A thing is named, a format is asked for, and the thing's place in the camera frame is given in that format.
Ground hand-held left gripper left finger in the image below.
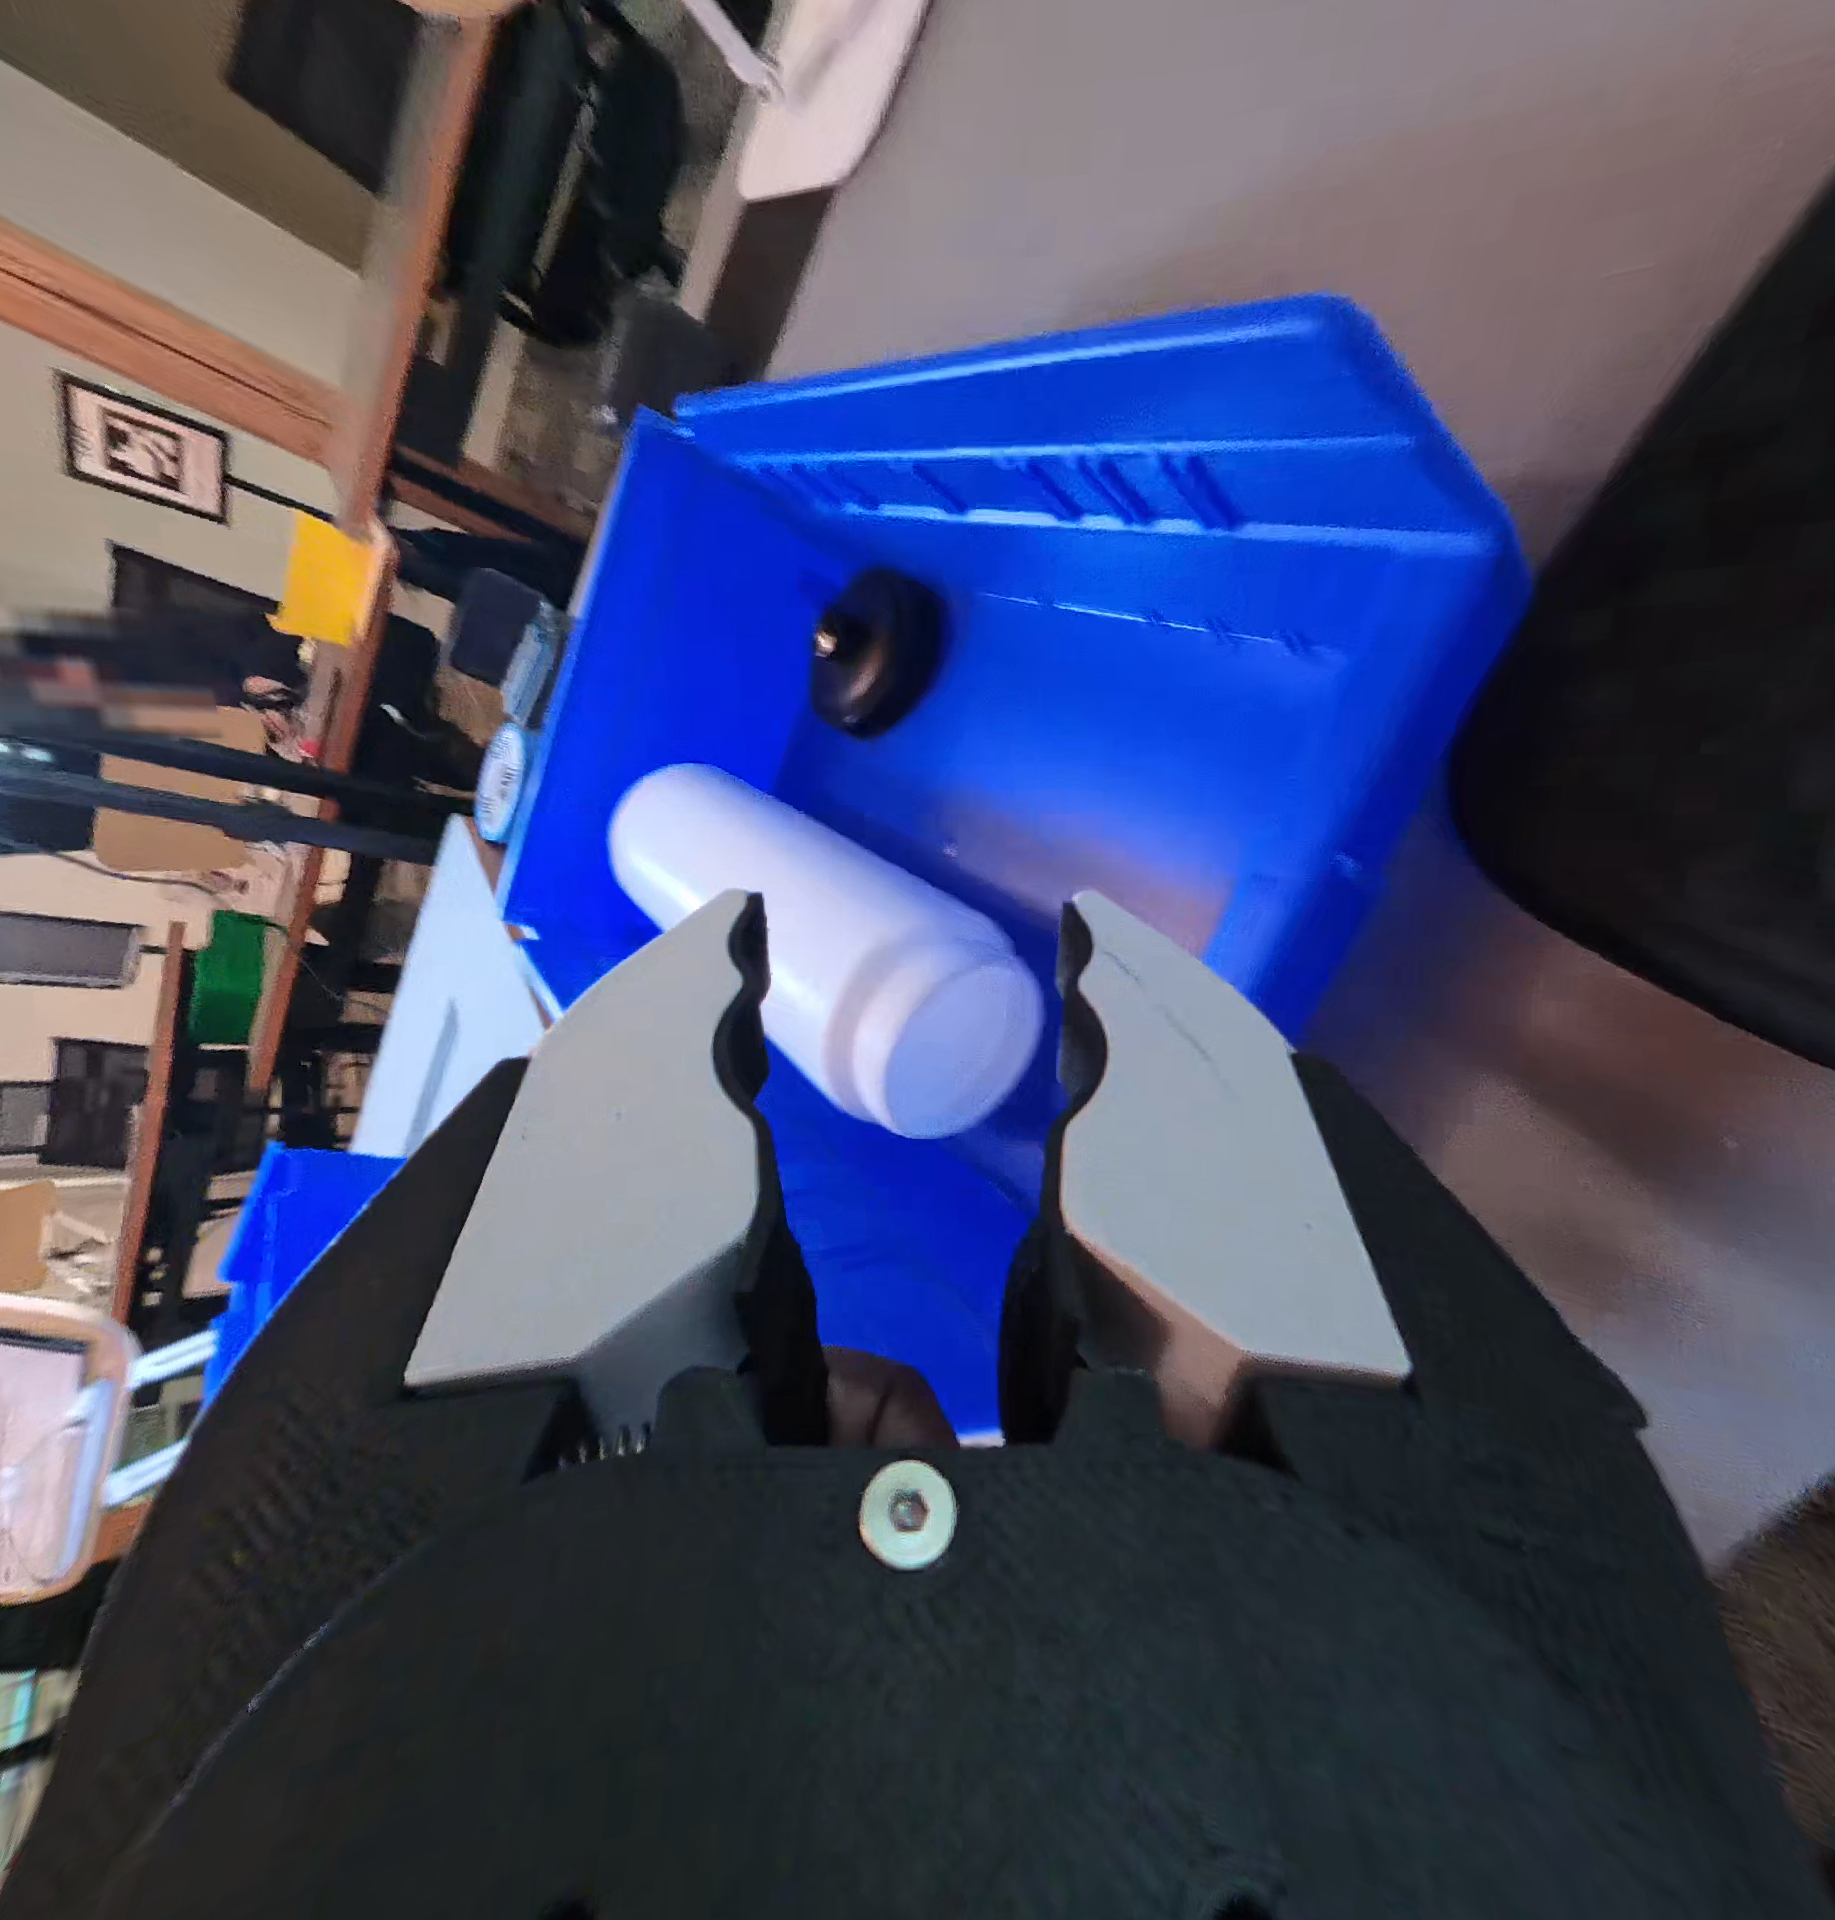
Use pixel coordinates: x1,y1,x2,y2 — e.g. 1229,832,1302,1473
403,887,831,1448

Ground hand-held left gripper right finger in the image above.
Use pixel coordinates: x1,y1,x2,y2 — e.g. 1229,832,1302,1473
999,892,1414,1448

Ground white plastic bottle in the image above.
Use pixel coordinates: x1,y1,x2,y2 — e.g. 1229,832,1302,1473
609,765,1046,1142

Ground blue plastic bin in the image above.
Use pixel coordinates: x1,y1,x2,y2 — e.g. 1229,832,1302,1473
219,1142,408,1404
493,291,1537,1445

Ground black bottle lid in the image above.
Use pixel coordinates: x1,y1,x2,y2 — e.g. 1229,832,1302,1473
805,568,952,737

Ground person's left hand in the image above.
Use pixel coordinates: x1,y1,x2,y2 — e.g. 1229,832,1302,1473
823,1346,960,1448

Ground green plastic bin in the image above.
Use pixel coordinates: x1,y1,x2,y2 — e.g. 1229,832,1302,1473
188,912,268,1040

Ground black light stand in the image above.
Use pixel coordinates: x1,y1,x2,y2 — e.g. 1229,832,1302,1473
0,802,442,870

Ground grey charger case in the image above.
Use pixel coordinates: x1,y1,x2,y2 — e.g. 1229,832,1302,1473
448,568,576,723

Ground black floor lamp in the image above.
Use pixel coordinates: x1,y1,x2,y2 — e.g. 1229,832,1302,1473
0,726,349,803

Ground printed instruction board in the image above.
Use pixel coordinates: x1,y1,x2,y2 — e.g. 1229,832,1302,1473
0,1288,142,1607

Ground black quilted pad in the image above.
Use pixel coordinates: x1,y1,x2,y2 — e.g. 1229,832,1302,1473
1457,165,1835,1083

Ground yellow paper sheet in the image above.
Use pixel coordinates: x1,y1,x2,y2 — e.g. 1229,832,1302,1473
268,513,383,650

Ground black white fiducial tag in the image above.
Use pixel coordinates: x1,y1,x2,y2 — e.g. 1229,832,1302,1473
53,372,234,524

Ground black office chair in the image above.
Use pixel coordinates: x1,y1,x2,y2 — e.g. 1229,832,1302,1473
451,0,664,348

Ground wooden pillar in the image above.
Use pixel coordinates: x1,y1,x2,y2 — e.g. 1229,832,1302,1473
0,194,351,469

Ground black box appliance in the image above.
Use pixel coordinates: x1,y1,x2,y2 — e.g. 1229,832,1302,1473
223,0,426,197

